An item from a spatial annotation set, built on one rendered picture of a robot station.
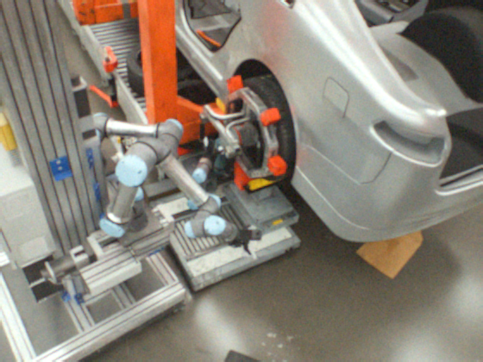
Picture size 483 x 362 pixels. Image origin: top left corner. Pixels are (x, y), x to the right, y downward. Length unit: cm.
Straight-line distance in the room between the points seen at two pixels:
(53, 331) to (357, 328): 181
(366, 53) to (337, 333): 176
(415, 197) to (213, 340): 148
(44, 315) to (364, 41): 221
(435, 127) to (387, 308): 160
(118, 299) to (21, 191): 103
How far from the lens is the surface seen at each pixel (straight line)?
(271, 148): 262
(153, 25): 270
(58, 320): 287
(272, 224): 327
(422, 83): 345
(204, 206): 202
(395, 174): 210
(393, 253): 356
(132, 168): 179
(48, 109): 196
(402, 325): 326
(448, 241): 383
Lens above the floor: 266
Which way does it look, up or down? 44 degrees down
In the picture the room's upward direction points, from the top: 6 degrees clockwise
